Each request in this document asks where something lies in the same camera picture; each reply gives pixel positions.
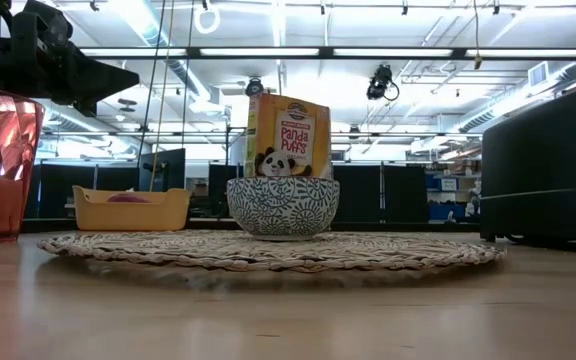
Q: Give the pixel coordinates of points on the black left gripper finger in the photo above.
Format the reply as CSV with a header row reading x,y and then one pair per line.
x,y
98,80

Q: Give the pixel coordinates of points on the black toaster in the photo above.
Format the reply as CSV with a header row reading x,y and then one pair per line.
x,y
543,165

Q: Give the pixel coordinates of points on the patterned ceramic bowl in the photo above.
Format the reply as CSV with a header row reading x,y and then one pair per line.
x,y
283,210

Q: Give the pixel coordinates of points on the black round hanging device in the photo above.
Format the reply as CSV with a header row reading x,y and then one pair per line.
x,y
254,86

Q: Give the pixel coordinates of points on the black computer monitor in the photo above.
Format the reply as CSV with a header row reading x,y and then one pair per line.
x,y
165,167

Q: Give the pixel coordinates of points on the round woven placemat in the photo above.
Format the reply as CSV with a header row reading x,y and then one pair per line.
x,y
218,252

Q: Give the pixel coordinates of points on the black overhead light bar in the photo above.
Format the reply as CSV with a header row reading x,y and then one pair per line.
x,y
193,52

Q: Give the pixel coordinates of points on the yellow panda cereal box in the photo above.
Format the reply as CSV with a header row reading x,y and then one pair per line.
x,y
288,135

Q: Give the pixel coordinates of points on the blue storage bin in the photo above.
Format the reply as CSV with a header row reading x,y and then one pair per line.
x,y
443,212

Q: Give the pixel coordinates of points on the black overhead camera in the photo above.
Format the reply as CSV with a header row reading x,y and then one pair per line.
x,y
380,80

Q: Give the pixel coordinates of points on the yellow plastic bin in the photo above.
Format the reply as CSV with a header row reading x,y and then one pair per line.
x,y
133,215

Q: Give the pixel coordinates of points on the black partition panel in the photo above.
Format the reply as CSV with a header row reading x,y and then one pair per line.
x,y
68,195
403,195
218,190

